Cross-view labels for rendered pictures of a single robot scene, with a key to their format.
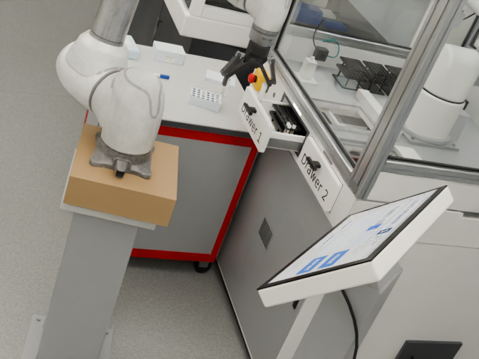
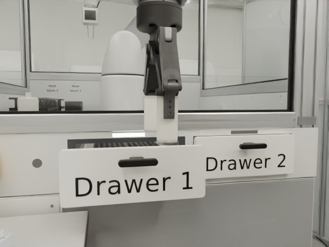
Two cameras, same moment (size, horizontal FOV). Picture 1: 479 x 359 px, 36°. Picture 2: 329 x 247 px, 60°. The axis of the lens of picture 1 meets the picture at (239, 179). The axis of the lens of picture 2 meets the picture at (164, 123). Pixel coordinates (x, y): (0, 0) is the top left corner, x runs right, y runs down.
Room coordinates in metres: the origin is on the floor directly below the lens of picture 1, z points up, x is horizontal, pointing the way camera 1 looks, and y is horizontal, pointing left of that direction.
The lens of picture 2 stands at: (2.19, 0.56, 1.02)
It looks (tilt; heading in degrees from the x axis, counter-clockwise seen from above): 4 degrees down; 284
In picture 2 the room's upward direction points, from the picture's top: straight up
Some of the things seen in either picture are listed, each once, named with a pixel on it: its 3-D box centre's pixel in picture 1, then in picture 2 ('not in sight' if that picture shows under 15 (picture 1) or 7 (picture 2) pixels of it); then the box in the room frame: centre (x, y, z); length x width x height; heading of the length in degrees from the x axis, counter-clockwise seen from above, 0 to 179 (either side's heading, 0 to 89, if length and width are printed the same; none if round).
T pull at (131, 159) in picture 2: (251, 110); (137, 161); (2.37, 0.05, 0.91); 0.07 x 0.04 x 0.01; 27
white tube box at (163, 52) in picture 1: (168, 53); not in sight; (2.86, 0.47, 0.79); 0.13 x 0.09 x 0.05; 116
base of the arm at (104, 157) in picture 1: (124, 152); not in sight; (1.82, 0.34, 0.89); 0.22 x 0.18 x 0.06; 14
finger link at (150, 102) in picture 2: (262, 92); (152, 113); (2.34, 0.04, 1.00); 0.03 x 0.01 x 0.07; 26
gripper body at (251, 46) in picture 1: (256, 54); (159, 35); (2.31, 0.10, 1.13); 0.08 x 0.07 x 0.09; 116
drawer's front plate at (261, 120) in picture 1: (254, 118); (135, 174); (2.38, 0.03, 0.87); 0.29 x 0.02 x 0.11; 27
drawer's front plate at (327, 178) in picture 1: (318, 172); (245, 155); (2.16, -0.24, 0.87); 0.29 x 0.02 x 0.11; 27
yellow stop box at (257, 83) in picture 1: (259, 80); not in sight; (2.73, 0.07, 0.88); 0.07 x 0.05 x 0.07; 27
